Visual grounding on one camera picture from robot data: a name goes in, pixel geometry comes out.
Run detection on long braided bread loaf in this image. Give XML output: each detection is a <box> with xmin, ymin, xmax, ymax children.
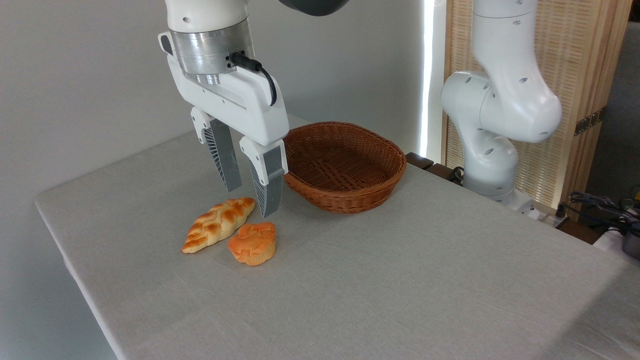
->
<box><xmin>181</xmin><ymin>197</ymin><xmax>256</xmax><ymax>254</ymax></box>

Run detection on brown wicker basket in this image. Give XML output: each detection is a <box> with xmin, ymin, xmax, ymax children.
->
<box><xmin>282</xmin><ymin>121</ymin><xmax>408</xmax><ymax>215</ymax></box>

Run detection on black cable bundle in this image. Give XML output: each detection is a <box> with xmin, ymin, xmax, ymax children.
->
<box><xmin>568</xmin><ymin>191</ymin><xmax>640</xmax><ymax>236</ymax></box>

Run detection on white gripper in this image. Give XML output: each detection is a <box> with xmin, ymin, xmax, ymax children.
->
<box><xmin>167</xmin><ymin>54</ymin><xmax>290</xmax><ymax>219</ymax></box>

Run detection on round orange bread roll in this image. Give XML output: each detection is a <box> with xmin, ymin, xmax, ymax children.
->
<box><xmin>228</xmin><ymin>222</ymin><xmax>277</xmax><ymax>267</ymax></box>

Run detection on wooden bamboo folding screen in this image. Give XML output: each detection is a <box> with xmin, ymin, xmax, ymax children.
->
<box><xmin>442</xmin><ymin>0</ymin><xmax>634</xmax><ymax>213</ymax></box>

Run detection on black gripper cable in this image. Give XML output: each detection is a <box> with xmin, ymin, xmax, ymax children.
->
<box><xmin>228</xmin><ymin>52</ymin><xmax>278</xmax><ymax>107</ymax></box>

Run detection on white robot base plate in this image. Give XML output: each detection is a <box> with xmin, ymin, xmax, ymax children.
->
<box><xmin>492</xmin><ymin>189</ymin><xmax>543</xmax><ymax>221</ymax></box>

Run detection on metal screen hinge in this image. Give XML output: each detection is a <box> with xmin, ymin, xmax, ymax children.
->
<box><xmin>574</xmin><ymin>107</ymin><xmax>607</xmax><ymax>137</ymax></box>

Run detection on grey tablecloth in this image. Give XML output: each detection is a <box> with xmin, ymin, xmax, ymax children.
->
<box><xmin>34</xmin><ymin>114</ymin><xmax>640</xmax><ymax>360</ymax></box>

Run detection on grey metal pot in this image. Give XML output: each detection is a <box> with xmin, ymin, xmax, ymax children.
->
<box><xmin>621</xmin><ymin>229</ymin><xmax>640</xmax><ymax>260</ymax></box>

